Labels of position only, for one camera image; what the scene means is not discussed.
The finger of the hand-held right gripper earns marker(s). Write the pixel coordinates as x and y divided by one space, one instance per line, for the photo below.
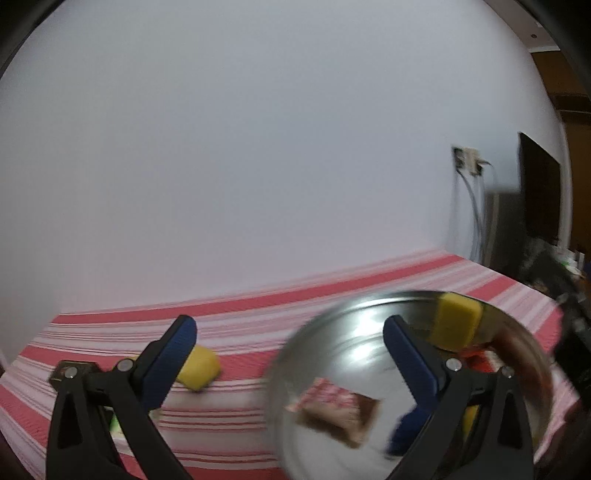
406 434

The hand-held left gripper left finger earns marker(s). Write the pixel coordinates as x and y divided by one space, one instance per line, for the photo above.
168 360

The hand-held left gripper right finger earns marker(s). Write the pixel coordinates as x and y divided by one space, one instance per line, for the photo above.
411 364

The bright yellow sponge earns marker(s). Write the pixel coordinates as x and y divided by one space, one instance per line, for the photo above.
201 369

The yellow sponge with green pad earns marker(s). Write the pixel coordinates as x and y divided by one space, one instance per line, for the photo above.
455 323

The red snack packet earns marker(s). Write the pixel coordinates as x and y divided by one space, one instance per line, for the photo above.
482 360

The brown and white snack packet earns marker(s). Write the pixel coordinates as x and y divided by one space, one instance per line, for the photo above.
337 410

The round metal tin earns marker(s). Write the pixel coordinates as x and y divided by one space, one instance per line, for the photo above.
332 350

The red striped tablecloth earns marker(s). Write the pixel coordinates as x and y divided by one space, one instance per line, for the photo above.
231 323

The green snack packet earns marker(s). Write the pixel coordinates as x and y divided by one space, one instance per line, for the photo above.
114 422

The clutter beside monitor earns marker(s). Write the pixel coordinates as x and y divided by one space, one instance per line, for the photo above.
554 267

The black monitor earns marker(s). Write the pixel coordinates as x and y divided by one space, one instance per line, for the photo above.
540 189

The wooden cabinet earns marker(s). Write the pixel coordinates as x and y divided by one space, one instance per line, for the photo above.
575 138

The white wall socket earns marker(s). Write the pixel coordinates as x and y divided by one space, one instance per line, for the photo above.
473 161

